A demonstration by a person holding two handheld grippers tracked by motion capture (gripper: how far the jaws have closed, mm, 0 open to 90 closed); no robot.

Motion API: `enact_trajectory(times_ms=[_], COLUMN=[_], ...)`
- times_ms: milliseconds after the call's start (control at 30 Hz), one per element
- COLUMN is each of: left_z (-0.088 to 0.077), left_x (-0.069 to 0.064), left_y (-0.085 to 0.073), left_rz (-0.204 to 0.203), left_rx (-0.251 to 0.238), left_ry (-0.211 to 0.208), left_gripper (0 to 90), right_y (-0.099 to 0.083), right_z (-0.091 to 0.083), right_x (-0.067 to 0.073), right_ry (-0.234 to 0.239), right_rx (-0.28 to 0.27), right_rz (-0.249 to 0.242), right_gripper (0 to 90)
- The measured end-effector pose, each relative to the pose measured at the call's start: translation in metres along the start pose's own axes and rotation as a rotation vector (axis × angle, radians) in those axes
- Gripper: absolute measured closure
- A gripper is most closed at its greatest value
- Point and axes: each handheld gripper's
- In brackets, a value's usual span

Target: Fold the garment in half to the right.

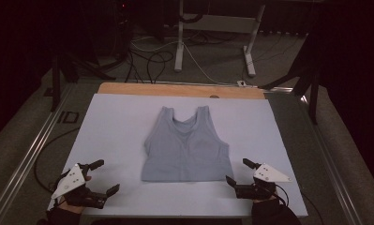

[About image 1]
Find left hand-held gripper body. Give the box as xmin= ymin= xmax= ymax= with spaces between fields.
xmin=51 ymin=163 xmax=108 ymax=210

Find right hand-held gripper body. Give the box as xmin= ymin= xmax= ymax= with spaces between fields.
xmin=234 ymin=162 xmax=292 ymax=201

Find grey tank top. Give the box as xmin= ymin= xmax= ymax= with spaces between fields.
xmin=141 ymin=105 xmax=235 ymax=183

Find person's right hand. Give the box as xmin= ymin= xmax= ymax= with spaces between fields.
xmin=252 ymin=196 xmax=280 ymax=206

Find person's left hand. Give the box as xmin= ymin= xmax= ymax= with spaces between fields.
xmin=60 ymin=198 xmax=86 ymax=216

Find pale blue table mat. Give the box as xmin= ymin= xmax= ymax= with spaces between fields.
xmin=47 ymin=93 xmax=309 ymax=218

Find black metal stand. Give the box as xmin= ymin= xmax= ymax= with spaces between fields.
xmin=259 ymin=31 xmax=322 ymax=126
xmin=49 ymin=52 xmax=117 ymax=113

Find dark equipment with red light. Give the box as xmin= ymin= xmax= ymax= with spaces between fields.
xmin=111 ymin=0 xmax=136 ymax=59

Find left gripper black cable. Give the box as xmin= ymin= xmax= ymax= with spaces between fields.
xmin=33 ymin=126 xmax=82 ymax=195

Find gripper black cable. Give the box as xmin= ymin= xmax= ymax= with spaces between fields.
xmin=33 ymin=126 xmax=82 ymax=195
xmin=274 ymin=183 xmax=325 ymax=225

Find aluminium floor rail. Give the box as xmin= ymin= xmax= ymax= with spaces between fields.
xmin=299 ymin=95 xmax=365 ymax=225
xmin=0 ymin=83 xmax=74 ymax=225

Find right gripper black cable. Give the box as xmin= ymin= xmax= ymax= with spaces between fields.
xmin=274 ymin=183 xmax=325 ymax=225

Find black rectangular floor frame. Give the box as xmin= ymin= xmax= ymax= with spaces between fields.
xmin=56 ymin=110 xmax=81 ymax=125

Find white floor cable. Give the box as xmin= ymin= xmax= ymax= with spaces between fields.
xmin=130 ymin=36 xmax=239 ymax=86

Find black floor cables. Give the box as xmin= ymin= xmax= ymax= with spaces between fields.
xmin=124 ymin=49 xmax=175 ymax=84

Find white metal desk frame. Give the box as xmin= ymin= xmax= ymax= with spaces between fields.
xmin=173 ymin=0 xmax=267 ymax=78

